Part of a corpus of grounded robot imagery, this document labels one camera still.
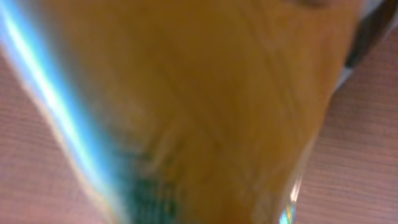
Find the large beige snack bag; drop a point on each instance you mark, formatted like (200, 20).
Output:
(188, 111)

